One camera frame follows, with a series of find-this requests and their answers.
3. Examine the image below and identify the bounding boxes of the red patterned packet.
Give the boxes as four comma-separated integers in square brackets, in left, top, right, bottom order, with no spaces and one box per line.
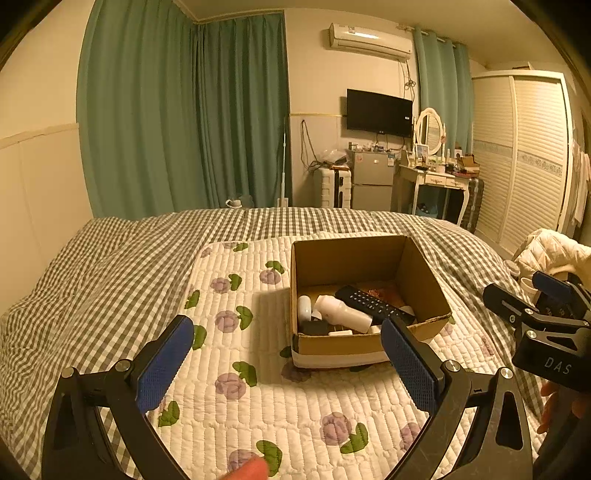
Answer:
[362,285,415,317]

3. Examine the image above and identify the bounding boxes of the white puffer jacket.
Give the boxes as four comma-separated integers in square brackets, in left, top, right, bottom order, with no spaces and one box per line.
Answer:
[512,228,591,283]

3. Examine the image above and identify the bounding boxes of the dark suitcase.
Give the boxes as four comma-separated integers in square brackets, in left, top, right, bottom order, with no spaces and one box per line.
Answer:
[459,178,486,232]

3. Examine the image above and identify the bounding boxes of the dark green curtain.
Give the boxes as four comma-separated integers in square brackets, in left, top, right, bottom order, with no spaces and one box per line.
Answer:
[196,13,291,209]
[76,0,205,219]

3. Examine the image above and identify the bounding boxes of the hanging white clothes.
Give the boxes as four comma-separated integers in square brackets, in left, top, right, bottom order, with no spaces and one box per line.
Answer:
[570,142,591,228]

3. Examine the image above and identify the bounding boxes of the white mop pole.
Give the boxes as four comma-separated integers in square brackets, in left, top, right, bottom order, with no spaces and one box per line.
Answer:
[276,129,290,208]

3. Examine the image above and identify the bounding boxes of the dangling wall cables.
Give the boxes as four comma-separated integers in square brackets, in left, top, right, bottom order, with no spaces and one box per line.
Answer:
[299,119,322,169]

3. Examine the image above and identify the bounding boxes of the person's left hand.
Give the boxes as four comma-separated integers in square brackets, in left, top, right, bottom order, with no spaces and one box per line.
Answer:
[228,457,271,480]

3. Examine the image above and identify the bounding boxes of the person's right hand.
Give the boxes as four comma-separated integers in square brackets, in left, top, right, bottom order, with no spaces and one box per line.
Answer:
[538,382,591,435]

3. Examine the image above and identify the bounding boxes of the clear plastic bag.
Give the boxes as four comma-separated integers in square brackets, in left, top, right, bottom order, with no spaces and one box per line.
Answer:
[318,148,350,167]

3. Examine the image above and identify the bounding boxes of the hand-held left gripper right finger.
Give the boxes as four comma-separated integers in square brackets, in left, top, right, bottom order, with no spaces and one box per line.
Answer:
[380,316,541,480]

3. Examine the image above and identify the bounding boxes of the white oval vanity mirror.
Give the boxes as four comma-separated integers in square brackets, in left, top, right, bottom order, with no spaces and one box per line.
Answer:
[414,107,448,156]

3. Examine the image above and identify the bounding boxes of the white louvred wardrobe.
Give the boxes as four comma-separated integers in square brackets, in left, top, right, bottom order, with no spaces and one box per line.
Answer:
[471,69,579,256]

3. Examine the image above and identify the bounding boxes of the white plastic bottle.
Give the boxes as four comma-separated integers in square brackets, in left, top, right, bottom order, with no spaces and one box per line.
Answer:
[314,294,374,334]

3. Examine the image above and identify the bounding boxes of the white suitcase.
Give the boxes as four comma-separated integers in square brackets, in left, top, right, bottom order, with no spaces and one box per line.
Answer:
[315,167,354,209]

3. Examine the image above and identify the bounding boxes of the quilted floral mat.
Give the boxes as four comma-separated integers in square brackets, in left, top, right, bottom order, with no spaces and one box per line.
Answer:
[145,237,546,480]

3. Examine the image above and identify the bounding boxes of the white air conditioner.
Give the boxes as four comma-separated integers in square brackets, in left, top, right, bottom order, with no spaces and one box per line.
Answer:
[329,23,413,62]

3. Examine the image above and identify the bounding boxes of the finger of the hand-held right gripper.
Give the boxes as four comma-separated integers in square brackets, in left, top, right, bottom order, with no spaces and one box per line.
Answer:
[531,271,591,321]
[483,282,552,340]

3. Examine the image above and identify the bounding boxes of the cardboard box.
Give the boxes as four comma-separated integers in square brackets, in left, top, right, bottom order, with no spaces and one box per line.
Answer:
[290,234,453,370]

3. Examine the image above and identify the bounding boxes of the light teal curtain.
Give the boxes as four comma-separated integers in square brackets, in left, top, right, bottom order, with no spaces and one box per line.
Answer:
[412,27,474,158]

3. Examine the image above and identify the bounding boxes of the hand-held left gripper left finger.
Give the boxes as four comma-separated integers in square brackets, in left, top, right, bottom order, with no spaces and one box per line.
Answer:
[41,315,195,480]

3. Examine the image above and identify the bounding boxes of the white dressing table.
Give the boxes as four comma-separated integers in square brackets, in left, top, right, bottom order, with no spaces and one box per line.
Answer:
[392,163,469,227]

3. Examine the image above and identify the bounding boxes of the black wall television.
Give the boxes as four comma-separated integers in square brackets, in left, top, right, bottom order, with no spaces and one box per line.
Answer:
[346,89,414,138]

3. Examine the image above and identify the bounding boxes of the grey small fridge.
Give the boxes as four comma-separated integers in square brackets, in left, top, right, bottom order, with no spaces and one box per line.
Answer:
[351,150,396,212]

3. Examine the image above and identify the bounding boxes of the black remote control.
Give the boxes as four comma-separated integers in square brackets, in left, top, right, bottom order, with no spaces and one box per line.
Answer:
[335,285,416,326]

